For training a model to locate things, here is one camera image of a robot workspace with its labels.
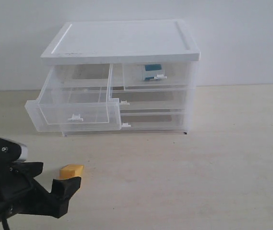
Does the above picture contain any white bottle blue label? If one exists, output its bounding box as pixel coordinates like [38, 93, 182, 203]
[142, 64, 165, 81]

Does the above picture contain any wide clear drawer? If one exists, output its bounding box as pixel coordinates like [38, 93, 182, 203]
[121, 113, 188, 131]
[112, 91, 187, 110]

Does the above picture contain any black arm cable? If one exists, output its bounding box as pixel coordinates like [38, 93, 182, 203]
[1, 210, 12, 230]

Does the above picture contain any middle wide clear drawer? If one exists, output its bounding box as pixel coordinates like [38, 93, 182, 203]
[112, 91, 187, 110]

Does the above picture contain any yellow cheese wedge block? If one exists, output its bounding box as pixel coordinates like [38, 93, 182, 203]
[59, 164, 84, 180]

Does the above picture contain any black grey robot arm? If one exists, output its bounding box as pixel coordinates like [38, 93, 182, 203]
[0, 153, 81, 230]

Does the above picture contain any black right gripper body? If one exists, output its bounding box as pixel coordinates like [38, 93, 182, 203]
[0, 160, 82, 218]

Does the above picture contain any white plastic drawer cabinet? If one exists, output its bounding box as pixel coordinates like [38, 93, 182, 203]
[41, 19, 201, 133]

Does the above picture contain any bottom wide clear drawer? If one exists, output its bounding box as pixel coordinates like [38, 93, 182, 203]
[121, 113, 188, 131]

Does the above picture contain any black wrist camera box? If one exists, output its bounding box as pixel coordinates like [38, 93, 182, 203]
[0, 138, 28, 162]

